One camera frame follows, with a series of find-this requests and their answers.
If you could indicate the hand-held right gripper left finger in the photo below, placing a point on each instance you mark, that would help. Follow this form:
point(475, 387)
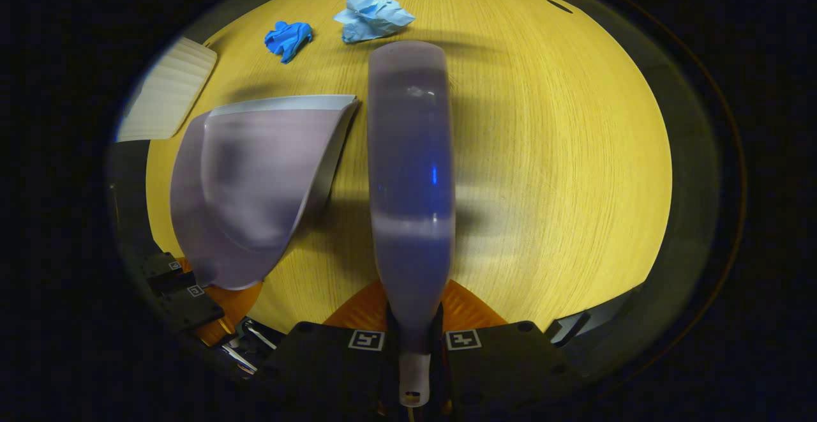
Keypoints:
point(332, 364)

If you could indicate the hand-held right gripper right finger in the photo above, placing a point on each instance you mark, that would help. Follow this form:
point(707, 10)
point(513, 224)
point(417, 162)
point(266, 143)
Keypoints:
point(504, 364)

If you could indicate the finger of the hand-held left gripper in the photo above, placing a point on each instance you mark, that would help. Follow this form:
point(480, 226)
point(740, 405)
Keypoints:
point(163, 265)
point(198, 310)

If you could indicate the pink dustpan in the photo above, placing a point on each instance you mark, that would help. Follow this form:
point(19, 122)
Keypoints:
point(255, 179)

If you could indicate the white garbage bin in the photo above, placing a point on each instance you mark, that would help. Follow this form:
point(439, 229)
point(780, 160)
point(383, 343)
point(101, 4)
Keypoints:
point(166, 93)

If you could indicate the small pink broom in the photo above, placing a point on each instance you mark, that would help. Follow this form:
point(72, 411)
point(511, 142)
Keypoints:
point(408, 154)

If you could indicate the dark blue paper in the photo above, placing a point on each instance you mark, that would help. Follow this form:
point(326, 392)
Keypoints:
point(288, 37)

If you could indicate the light blue paper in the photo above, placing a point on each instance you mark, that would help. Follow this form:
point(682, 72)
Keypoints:
point(373, 16)

